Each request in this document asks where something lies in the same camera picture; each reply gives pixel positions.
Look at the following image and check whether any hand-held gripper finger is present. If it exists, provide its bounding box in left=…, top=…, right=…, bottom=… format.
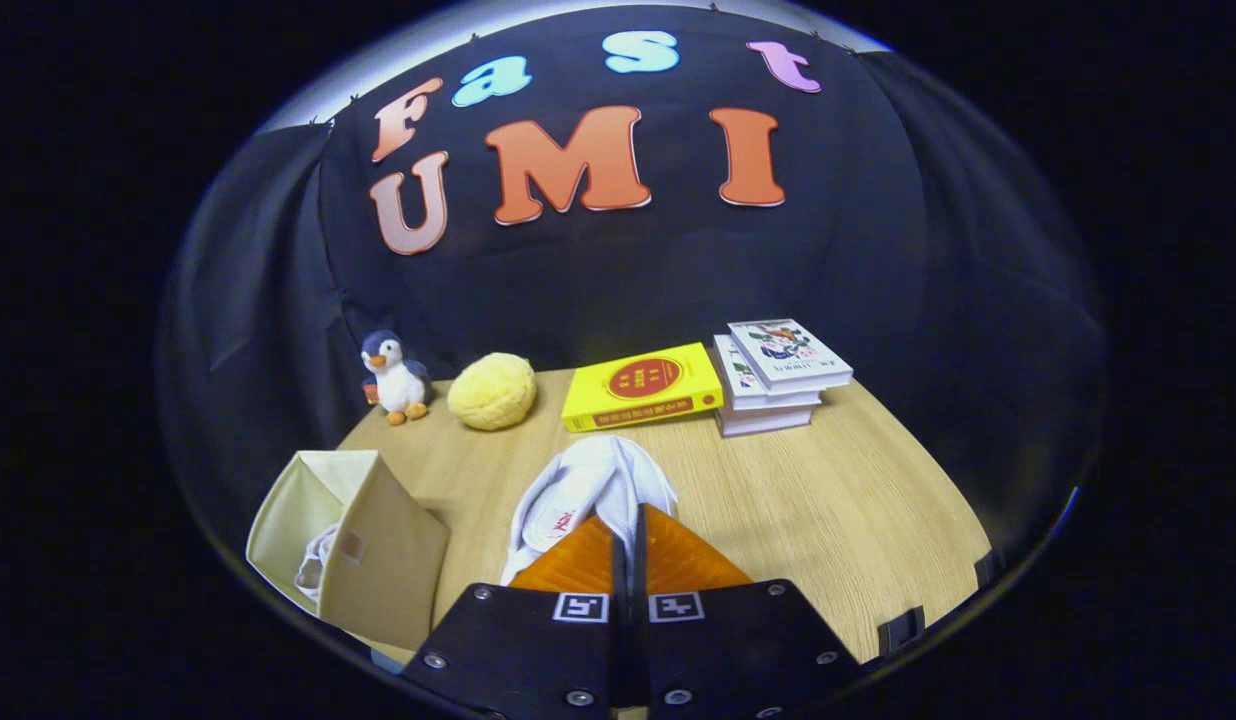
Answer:
left=631, top=503, right=864, bottom=719
left=403, top=515, right=634, bottom=717

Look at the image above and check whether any white canvas shoe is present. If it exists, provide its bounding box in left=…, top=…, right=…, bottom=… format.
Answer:
left=500, top=435, right=679, bottom=586
left=295, top=522, right=341, bottom=604

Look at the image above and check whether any cream fabric storage box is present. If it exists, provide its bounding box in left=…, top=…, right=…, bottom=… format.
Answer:
left=246, top=450, right=451, bottom=651

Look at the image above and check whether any yellow book red circle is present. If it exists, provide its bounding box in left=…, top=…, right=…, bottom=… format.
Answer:
left=561, top=342, right=725, bottom=433

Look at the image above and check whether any yellow round plush bun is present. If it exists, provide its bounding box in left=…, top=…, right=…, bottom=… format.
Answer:
left=447, top=352, right=538, bottom=432

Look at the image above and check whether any white illustrated book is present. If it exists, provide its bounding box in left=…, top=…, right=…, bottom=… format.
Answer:
left=727, top=318, right=854, bottom=393
left=713, top=335, right=824, bottom=411

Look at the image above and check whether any penguin plush toy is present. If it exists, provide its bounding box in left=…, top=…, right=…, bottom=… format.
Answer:
left=360, top=330, right=432, bottom=426

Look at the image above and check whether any row of black cloth clips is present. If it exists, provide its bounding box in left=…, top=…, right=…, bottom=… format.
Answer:
left=308, top=0, right=829, bottom=126

